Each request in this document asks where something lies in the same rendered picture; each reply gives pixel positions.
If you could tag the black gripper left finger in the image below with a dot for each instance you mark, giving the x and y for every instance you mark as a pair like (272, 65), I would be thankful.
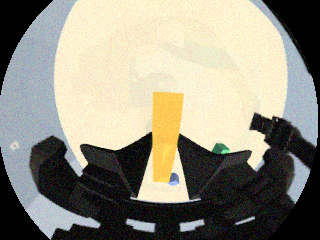
(130, 162)

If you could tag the small green block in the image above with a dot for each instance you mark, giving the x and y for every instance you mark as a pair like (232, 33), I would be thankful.
(221, 148)

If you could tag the orange bar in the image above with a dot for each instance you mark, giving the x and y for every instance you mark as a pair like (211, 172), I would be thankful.
(167, 109)

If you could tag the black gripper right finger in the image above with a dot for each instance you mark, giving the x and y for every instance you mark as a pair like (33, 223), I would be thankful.
(200, 166)

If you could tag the small blue cube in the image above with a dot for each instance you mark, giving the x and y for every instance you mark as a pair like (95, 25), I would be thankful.
(174, 179)

